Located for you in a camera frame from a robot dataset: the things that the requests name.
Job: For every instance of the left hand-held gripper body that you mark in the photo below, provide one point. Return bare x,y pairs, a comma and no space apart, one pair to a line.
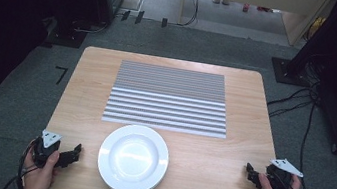
45,150

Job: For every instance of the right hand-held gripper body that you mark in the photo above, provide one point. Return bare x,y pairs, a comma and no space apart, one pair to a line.
280,178

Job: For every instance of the person's left hand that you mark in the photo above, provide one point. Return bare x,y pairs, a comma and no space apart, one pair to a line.
39,176

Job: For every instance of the white round plate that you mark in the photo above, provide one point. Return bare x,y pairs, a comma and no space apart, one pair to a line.
133,160

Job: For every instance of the grey striped placemat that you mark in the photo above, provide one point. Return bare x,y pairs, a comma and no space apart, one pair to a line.
167,108

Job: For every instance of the white shoes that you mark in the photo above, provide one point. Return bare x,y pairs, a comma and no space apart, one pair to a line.
220,1

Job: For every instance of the black stand base plate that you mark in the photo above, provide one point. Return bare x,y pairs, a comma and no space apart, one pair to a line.
67,39
286,73

